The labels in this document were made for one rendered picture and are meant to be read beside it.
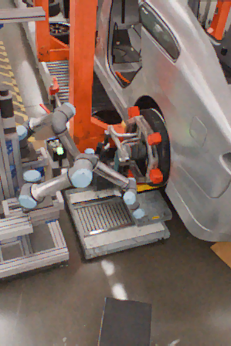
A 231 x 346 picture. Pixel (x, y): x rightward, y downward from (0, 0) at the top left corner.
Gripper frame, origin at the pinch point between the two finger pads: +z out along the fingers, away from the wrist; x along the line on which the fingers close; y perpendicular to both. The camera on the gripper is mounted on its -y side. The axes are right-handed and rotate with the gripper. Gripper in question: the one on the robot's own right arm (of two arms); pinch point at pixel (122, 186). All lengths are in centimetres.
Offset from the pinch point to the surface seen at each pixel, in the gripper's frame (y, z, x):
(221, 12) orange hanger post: -50, 261, -265
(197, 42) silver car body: 66, 5, -93
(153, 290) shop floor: -90, -34, 26
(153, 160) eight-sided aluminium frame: 0.0, 5.8, -30.4
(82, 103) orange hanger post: 38, 72, -9
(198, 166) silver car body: 15, -40, -47
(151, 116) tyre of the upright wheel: 19, 30, -48
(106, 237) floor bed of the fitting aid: -63, 22, 38
